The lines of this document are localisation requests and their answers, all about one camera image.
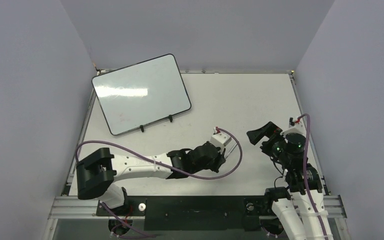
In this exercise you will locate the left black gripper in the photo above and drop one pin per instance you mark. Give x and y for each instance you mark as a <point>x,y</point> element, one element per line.
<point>220,160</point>

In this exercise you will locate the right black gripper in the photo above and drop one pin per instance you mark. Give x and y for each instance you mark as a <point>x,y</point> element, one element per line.
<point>271,139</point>

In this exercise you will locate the white marker pen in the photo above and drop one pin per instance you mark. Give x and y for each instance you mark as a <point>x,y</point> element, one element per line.
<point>230,151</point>

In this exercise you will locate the black framed whiteboard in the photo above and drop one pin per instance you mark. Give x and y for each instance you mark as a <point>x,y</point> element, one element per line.
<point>141,94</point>

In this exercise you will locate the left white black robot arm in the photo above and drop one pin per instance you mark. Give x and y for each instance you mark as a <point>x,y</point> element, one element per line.
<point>98,173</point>

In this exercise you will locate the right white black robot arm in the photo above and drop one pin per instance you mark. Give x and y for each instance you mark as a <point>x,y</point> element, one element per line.
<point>299,207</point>

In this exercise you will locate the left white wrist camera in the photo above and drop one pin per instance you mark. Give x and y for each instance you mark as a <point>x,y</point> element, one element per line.
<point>220,139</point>

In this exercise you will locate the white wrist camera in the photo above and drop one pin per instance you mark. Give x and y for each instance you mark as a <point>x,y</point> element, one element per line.
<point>295,126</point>
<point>220,139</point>

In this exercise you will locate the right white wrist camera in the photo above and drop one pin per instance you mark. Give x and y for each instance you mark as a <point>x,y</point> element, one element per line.
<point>295,126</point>

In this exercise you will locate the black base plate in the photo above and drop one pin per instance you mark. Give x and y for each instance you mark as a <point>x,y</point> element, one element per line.
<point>201,213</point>

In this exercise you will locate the aluminium front rail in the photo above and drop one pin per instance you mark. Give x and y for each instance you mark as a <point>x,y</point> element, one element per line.
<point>70,207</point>

